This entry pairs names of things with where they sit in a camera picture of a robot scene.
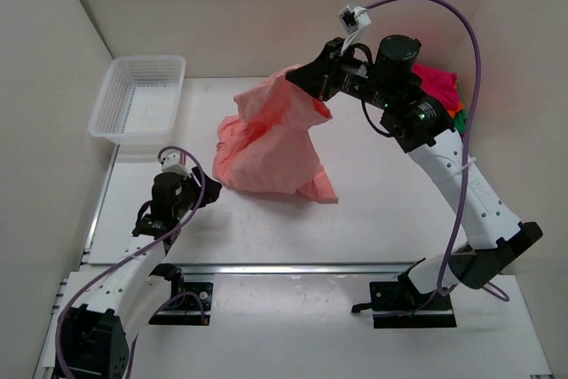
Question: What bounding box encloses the salmon pink t-shirt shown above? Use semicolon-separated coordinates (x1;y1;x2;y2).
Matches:
212;65;339;203

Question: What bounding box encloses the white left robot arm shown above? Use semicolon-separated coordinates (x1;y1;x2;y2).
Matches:
55;166;222;378

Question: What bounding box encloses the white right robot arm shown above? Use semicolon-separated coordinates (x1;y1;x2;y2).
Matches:
286;35;542;303

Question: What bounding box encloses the folded magenta t-shirt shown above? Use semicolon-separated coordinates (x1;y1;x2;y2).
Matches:
412;64;461;109

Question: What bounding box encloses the folded orange t-shirt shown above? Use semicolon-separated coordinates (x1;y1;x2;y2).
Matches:
446;101;464;119

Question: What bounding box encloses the folded green t-shirt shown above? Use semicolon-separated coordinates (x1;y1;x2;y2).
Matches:
454;108;468;137

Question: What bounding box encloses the white perforated plastic basket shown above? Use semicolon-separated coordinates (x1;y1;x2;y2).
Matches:
88;55;186;146

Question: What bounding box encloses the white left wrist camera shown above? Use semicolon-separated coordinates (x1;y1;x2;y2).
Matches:
159;150;190;177

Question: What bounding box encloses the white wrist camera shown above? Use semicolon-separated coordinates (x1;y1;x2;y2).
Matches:
159;150;190;177
337;4;371;49

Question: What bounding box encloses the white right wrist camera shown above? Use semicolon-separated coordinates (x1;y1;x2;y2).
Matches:
337;4;371;49

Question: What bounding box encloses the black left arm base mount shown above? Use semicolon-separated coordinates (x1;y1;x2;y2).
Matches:
149;281;214;326

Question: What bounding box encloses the aluminium table rail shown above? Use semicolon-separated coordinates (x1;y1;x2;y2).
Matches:
79;137;498;278

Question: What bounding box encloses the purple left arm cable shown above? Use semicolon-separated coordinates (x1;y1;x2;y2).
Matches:
55;146;209;379

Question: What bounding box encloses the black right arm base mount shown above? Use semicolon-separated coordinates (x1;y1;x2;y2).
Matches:
351;281;457;329

